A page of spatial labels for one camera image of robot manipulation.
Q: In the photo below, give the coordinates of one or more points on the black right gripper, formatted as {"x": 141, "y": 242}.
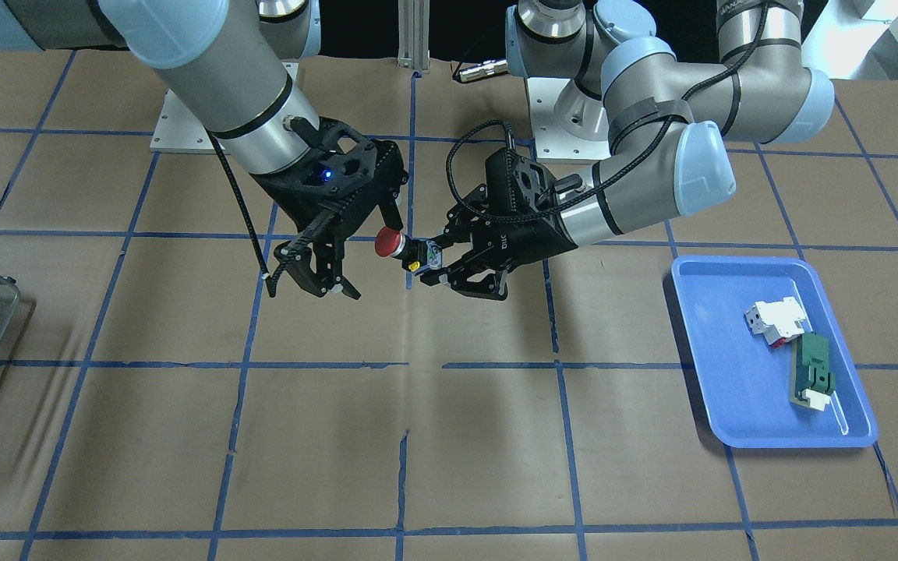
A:
{"x": 291, "y": 199}

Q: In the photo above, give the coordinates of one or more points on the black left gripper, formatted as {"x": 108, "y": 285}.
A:
{"x": 533, "y": 235}

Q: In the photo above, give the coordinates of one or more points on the blue plastic tray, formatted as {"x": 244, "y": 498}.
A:
{"x": 745, "y": 384}

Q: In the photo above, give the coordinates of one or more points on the green and white connector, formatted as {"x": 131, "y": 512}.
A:
{"x": 812, "y": 382}

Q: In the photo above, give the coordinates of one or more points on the white circuit breaker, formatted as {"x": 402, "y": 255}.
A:
{"x": 778, "y": 322}

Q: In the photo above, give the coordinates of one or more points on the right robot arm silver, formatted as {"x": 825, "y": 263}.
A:
{"x": 225, "y": 61}

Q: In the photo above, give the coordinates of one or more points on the red emergency stop button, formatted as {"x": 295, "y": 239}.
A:
{"x": 416, "y": 255}

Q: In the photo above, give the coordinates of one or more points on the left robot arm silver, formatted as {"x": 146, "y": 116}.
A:
{"x": 668, "y": 124}

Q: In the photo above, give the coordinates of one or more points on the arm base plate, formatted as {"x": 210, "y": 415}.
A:
{"x": 177, "y": 131}
{"x": 570, "y": 126}

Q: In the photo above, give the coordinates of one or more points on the aluminium frame post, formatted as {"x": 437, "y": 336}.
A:
{"x": 413, "y": 26}

